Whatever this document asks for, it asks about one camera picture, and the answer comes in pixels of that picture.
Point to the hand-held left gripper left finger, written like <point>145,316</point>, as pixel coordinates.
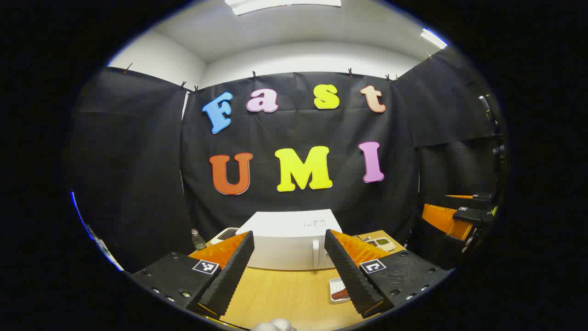
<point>229,276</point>

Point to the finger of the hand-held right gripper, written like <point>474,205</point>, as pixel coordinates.
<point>468,215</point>
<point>477,197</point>

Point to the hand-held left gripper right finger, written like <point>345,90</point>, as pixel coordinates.
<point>349,276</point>

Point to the red-brown meat piece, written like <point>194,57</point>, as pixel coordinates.
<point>340,292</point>

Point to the white microwave oven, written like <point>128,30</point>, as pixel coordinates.
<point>285,243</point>

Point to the white rectangular tray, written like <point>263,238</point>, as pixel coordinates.
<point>334,301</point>

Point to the small white appliance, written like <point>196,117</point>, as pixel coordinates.
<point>225,234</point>

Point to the white compartment tray with grains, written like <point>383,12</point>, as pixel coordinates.
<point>380,242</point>

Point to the clear plastic bottle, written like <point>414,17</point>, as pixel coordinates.
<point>197,240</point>

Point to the ceiling light panel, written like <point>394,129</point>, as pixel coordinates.
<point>434,38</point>

